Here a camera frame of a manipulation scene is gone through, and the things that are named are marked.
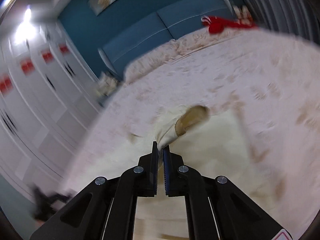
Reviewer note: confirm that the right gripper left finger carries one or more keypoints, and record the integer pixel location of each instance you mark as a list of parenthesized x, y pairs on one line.
[(105, 208)]

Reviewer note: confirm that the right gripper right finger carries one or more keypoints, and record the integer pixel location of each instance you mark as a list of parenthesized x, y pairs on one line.
[(216, 208)]

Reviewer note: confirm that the cream quilted jacket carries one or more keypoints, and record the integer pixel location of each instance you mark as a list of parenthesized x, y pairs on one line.
[(216, 147)]

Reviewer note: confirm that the pile of cream clothes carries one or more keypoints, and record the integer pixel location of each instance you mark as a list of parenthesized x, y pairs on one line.
[(107, 84)]

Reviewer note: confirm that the white wardrobe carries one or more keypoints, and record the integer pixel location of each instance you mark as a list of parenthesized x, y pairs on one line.
[(48, 104)]

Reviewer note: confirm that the pink butterfly bedspread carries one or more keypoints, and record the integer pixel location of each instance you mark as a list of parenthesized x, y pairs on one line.
[(270, 81)]

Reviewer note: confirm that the pink butterfly pillow left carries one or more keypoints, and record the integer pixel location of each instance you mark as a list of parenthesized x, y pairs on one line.
[(153, 59)]

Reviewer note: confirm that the pink butterfly pillow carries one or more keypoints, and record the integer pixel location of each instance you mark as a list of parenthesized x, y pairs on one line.
[(201, 39), (153, 59)]

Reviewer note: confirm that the pink butterfly pillow right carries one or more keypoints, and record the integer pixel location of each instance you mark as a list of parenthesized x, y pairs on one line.
[(201, 39)]

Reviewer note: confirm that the red garment on bed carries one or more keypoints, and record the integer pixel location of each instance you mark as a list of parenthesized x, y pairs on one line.
[(217, 25)]

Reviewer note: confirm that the blue upholstered headboard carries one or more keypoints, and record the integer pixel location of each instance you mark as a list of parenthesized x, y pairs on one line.
[(168, 23)]

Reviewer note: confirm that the small plush toy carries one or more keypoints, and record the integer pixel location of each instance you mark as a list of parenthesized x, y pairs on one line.
[(243, 15)]

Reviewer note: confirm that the grey curtain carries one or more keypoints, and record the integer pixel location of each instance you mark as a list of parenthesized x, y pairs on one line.
[(286, 16)]

